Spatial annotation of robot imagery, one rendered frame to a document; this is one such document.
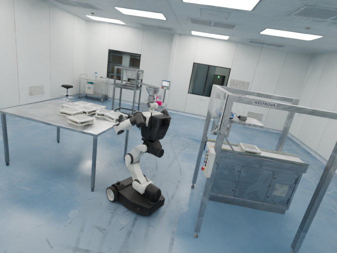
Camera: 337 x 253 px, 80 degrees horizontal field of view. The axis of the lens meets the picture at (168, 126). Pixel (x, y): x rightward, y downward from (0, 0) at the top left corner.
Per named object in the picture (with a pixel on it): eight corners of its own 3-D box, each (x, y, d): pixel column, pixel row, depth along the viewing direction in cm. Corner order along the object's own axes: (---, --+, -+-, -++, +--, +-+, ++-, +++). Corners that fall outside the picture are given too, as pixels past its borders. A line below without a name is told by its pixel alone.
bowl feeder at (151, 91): (143, 101, 536) (144, 87, 525) (146, 99, 570) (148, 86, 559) (160, 104, 531) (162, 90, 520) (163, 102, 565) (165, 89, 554)
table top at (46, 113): (-3, 112, 273) (-3, 110, 272) (57, 101, 377) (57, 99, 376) (96, 137, 247) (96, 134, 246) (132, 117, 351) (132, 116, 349)
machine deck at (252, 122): (214, 120, 253) (215, 117, 252) (211, 113, 289) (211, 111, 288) (264, 129, 251) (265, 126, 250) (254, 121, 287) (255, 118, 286)
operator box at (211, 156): (204, 177, 192) (210, 152, 185) (202, 168, 208) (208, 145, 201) (210, 178, 192) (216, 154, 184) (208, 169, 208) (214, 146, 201)
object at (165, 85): (158, 102, 552) (162, 79, 534) (159, 102, 562) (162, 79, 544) (166, 104, 550) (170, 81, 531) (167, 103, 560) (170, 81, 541)
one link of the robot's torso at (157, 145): (164, 156, 239) (166, 142, 234) (156, 159, 229) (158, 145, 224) (147, 148, 255) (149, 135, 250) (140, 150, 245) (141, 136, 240)
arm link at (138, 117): (135, 128, 219) (146, 123, 216) (131, 126, 211) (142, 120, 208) (132, 119, 223) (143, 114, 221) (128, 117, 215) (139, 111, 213)
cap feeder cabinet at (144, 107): (137, 129, 544) (140, 102, 521) (143, 124, 597) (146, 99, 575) (159, 134, 537) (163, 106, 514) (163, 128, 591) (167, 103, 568)
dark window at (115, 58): (106, 78, 812) (108, 48, 779) (106, 78, 813) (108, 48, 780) (137, 83, 798) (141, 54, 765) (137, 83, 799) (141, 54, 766)
